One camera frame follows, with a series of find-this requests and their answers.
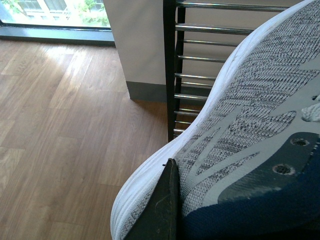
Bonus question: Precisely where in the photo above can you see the black metal shoe rack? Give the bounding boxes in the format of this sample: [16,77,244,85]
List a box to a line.
[163,0,288,141]

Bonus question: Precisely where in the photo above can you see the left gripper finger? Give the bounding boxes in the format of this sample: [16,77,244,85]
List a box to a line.
[125,158,180,240]

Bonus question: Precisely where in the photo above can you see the left window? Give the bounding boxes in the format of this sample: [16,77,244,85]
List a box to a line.
[0,0,115,46]

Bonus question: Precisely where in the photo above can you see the grey knit sneaker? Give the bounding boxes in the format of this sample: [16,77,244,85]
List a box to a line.
[110,0,320,240]

